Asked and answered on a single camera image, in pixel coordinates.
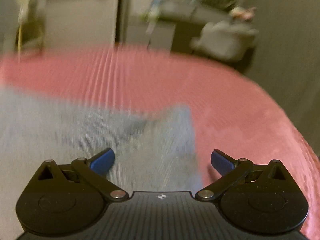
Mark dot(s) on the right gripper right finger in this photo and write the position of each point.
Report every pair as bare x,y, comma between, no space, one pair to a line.
256,198

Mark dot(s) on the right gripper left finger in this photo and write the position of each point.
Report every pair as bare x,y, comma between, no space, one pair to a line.
68,198

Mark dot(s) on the grey sweatpants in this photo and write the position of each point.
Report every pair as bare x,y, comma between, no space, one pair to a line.
154,151

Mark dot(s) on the pink ribbed bedspread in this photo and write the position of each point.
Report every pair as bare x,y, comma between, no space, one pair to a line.
229,111

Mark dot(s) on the grey fluffy vanity chair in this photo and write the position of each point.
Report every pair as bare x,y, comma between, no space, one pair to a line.
225,41

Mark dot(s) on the pink toy on desk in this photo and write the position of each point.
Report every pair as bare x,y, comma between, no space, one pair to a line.
243,13

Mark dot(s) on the grey vanity desk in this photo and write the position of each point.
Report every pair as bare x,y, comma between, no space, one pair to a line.
170,25

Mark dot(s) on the yellow leg side table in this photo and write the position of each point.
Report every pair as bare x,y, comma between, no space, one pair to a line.
32,16

